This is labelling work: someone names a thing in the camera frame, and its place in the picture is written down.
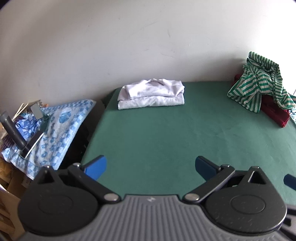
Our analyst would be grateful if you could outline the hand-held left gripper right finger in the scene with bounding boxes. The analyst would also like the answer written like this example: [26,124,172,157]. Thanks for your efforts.
[183,156,272,205]

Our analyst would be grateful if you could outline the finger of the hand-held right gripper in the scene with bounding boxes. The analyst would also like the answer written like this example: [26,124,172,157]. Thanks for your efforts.
[284,174,296,187]

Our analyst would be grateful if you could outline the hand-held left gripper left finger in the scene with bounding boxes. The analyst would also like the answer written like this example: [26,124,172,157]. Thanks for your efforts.
[35,155,122,204]

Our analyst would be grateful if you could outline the green white striped shirt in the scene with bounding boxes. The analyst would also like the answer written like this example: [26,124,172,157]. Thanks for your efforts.
[227,51,296,113]

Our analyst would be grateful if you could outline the green table cover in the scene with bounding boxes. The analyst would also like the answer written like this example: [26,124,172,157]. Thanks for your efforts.
[81,81,296,207]

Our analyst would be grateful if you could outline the blue floral towel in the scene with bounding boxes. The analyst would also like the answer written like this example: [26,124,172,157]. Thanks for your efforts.
[1,99,97,180]

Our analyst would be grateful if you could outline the dark red garment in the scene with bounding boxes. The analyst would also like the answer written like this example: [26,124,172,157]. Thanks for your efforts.
[233,74,290,128]

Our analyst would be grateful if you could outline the dark grey cylinder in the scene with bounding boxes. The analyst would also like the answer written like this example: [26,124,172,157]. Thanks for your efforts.
[0,111,27,151]

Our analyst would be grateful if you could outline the white folded shirt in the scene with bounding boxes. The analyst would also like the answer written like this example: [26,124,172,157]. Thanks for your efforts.
[117,79,185,110]

